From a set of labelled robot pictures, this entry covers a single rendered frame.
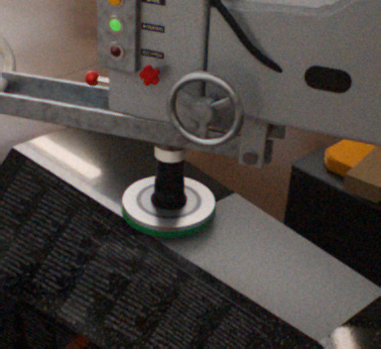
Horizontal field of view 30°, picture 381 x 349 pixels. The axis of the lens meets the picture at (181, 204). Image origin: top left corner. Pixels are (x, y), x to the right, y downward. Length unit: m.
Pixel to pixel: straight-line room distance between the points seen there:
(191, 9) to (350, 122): 0.35
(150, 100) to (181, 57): 0.12
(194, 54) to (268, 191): 2.03
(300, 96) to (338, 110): 0.07
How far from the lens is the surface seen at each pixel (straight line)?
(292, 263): 1.57
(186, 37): 1.33
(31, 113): 1.63
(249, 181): 3.37
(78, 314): 1.67
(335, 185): 2.02
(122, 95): 1.43
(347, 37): 1.27
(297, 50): 1.29
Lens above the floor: 1.79
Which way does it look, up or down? 34 degrees down
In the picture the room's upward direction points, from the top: 3 degrees clockwise
